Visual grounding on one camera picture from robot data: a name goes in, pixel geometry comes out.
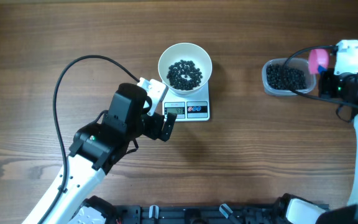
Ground pink scoop with blue handle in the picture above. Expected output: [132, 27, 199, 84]
[308, 49, 329, 75]

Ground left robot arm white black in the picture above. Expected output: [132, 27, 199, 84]
[24, 80, 176, 223]

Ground white digital kitchen scale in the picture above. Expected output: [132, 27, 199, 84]
[162, 83, 210, 122]

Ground black beans in bowl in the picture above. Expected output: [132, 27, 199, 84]
[166, 60, 203, 91]

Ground white bowl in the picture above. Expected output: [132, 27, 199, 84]
[158, 43, 213, 95]

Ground black beans in container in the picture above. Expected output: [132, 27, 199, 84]
[266, 64, 307, 90]

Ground clear plastic container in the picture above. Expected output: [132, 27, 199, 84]
[262, 58, 316, 96]

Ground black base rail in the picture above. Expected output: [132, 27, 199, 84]
[111, 204, 290, 224]

